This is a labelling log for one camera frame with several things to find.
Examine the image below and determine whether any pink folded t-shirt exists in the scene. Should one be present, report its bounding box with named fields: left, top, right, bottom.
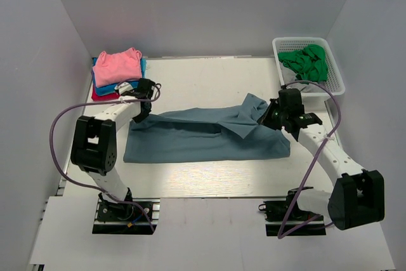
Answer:
left=93, top=48, right=143, bottom=88

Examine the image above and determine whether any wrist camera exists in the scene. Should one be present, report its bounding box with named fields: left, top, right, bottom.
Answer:
left=115, top=78, right=157, bottom=100
left=278, top=88, right=322, bottom=133

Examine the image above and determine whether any green t-shirt in basket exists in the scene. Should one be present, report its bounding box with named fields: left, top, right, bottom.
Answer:
left=278, top=44, right=329, bottom=83

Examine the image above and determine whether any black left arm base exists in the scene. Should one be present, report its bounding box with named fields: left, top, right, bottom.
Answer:
left=92, top=199, right=160, bottom=235

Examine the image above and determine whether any grey-blue t-shirt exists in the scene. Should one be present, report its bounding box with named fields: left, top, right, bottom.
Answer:
left=123, top=93, right=291, bottom=164

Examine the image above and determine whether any grey t-shirt in basket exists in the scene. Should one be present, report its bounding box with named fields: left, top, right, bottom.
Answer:
left=281, top=66, right=324, bottom=93

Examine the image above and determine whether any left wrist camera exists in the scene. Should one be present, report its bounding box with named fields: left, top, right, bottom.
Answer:
left=115, top=78, right=157, bottom=100

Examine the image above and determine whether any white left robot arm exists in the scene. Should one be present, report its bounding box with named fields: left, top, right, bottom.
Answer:
left=70, top=102, right=152, bottom=220

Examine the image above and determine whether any red folded t-shirt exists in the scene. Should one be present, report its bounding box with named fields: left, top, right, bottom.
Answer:
left=91, top=82, right=121, bottom=102

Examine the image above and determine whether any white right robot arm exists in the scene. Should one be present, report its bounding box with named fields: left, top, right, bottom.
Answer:
left=258, top=99, right=385, bottom=238

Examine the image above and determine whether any blue folded t-shirt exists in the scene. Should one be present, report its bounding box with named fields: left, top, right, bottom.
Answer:
left=91, top=57, right=147, bottom=96

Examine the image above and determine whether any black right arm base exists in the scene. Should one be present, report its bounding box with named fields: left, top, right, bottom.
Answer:
left=257, top=188, right=327, bottom=237

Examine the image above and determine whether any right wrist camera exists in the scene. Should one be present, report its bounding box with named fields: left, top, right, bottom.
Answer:
left=278, top=88, right=322, bottom=133

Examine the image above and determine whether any white plastic laundry basket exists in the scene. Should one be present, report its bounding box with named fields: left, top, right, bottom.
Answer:
left=272, top=37, right=345, bottom=96

